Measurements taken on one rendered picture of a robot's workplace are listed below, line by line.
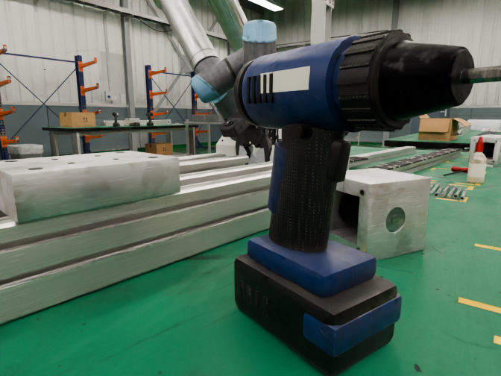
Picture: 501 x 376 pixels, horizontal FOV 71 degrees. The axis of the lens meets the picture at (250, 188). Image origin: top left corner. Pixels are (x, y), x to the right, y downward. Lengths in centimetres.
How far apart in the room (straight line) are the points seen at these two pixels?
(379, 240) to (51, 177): 35
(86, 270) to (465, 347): 33
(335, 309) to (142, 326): 16
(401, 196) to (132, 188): 31
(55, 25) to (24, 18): 57
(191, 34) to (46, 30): 800
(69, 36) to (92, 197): 881
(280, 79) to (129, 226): 22
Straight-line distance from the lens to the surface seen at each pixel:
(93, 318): 35
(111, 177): 36
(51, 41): 897
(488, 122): 537
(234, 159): 73
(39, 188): 34
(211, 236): 45
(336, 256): 27
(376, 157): 142
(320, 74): 23
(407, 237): 48
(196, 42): 98
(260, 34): 82
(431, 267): 46
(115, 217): 37
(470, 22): 1186
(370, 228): 43
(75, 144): 558
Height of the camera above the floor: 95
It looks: 12 degrees down
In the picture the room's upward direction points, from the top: straight up
